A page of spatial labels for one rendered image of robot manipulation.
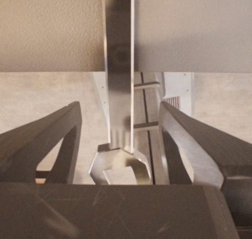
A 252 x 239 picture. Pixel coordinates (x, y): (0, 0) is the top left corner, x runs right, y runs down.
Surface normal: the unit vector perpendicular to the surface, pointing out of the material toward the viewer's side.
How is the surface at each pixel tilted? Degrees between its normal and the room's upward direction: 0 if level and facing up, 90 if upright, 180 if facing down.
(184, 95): 0
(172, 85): 0
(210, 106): 0
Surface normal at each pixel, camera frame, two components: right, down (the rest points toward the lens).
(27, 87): 0.00, 0.58
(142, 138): -0.18, -0.80
